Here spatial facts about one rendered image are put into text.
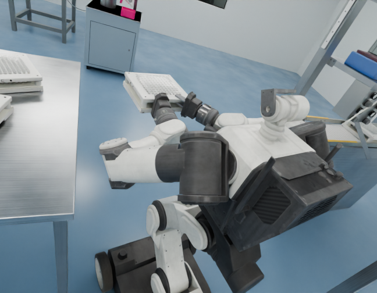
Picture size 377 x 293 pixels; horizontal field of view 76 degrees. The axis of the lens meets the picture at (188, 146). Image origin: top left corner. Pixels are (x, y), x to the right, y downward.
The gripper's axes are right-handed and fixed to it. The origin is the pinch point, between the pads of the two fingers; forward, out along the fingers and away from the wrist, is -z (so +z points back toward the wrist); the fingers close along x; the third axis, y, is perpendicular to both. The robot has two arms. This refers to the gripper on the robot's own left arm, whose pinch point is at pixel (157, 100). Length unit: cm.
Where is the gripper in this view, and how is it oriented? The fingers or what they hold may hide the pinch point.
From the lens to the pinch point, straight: 106.8
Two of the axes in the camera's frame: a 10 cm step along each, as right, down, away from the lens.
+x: -3.1, 7.3, 6.0
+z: 3.4, 6.8, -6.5
